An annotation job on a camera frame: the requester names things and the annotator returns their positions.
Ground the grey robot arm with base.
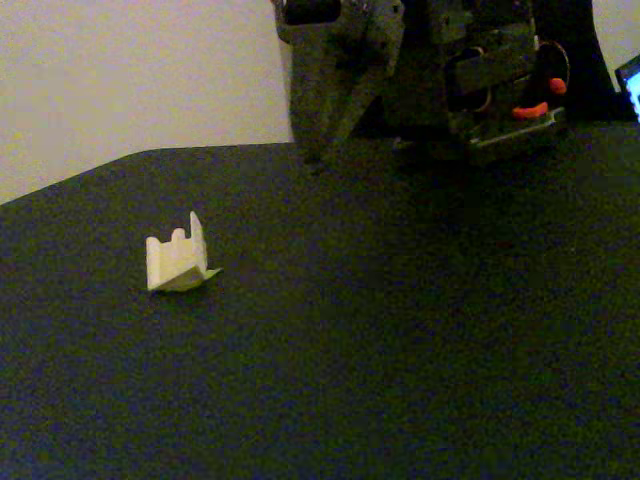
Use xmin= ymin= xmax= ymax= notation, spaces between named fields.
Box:
xmin=394 ymin=0 xmax=571 ymax=160

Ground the small white plastic block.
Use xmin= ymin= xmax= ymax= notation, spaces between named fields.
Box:
xmin=145 ymin=210 xmax=209 ymax=294

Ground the laptop with lit screen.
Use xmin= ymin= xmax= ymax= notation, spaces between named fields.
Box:
xmin=614 ymin=53 xmax=640 ymax=125

